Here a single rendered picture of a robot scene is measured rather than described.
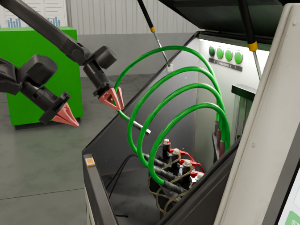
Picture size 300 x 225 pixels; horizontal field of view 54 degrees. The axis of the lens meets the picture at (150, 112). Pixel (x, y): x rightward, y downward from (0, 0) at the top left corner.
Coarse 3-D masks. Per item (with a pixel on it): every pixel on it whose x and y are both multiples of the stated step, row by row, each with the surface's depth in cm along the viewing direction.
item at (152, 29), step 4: (140, 0) 116; (140, 4) 116; (144, 8) 117; (144, 12) 117; (144, 16) 119; (148, 16) 118; (148, 20) 119; (148, 24) 120; (152, 24) 120; (152, 28) 120; (152, 32) 121; (156, 36) 122; (164, 56) 125; (168, 64) 127; (172, 64) 128; (168, 68) 127; (172, 68) 128
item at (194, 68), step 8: (176, 72) 86; (200, 72) 89; (208, 72) 90; (160, 80) 85; (152, 88) 85; (216, 88) 92; (144, 96) 85; (136, 112) 85; (128, 128) 86; (128, 136) 87; (136, 152) 90
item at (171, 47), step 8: (160, 48) 99; (168, 48) 99; (176, 48) 99; (184, 48) 99; (144, 56) 100; (200, 56) 99; (208, 64) 100; (120, 80) 103; (216, 80) 102; (120, 112) 107; (216, 120) 107
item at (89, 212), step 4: (88, 200) 123; (88, 204) 124; (88, 208) 126; (88, 212) 129; (88, 216) 131; (92, 216) 114; (88, 220) 133; (92, 220) 115; (88, 224) 136; (92, 224) 117
